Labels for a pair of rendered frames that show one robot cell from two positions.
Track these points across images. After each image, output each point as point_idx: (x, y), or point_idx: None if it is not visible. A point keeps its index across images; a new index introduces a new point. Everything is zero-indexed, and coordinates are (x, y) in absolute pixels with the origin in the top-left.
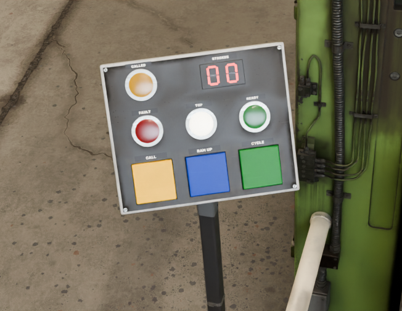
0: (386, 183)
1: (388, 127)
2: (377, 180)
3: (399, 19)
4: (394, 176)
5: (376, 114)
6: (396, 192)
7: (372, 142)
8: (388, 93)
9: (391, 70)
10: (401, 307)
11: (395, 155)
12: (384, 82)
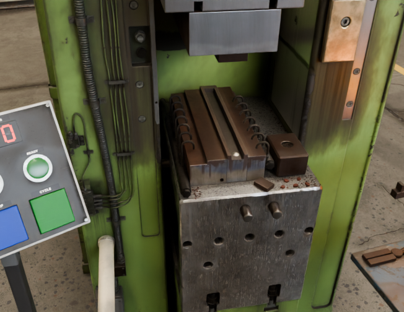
0: (150, 202)
1: (144, 159)
2: (142, 201)
3: (138, 73)
4: (155, 194)
5: (133, 151)
6: (158, 207)
7: (134, 173)
8: (139, 133)
9: (138, 114)
10: (182, 290)
11: (152, 179)
12: (135, 125)
